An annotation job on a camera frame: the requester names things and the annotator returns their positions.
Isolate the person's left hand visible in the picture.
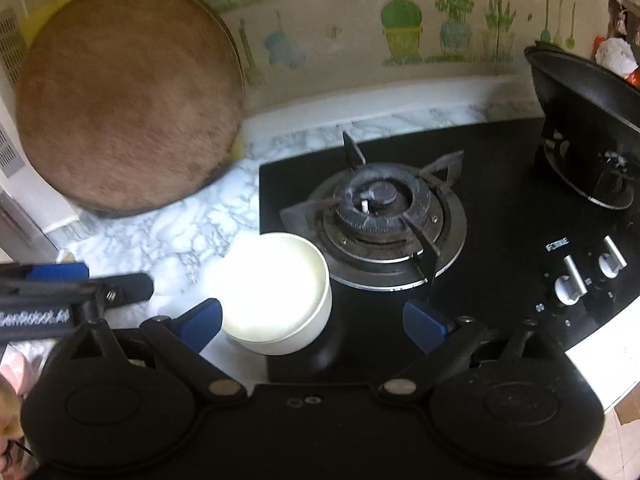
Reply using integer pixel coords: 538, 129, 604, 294
0, 377, 29, 480

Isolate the cream plastic bowl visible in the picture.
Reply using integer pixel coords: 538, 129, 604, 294
200, 231, 333, 356

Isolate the pink bear-shaped plate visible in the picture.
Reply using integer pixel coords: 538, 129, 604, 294
1, 346, 38, 396

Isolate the left stove knob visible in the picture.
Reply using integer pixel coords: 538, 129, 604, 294
554, 255, 588, 307

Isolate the black gas stove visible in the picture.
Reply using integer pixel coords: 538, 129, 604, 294
259, 119, 639, 382

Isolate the gas burner with grate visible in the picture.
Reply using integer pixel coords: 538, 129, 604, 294
280, 136, 468, 292

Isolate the round wooden cutting board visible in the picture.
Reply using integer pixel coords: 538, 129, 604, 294
14, 0, 246, 219

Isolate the black wok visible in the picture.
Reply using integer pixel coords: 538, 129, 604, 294
524, 44, 639, 210

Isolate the right stove knob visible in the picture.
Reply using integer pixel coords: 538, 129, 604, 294
598, 235, 628, 280

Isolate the stove knob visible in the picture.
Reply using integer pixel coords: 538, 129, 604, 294
598, 235, 628, 280
554, 255, 588, 307

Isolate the grey vent grille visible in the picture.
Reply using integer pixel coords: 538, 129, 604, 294
1, 8, 27, 179

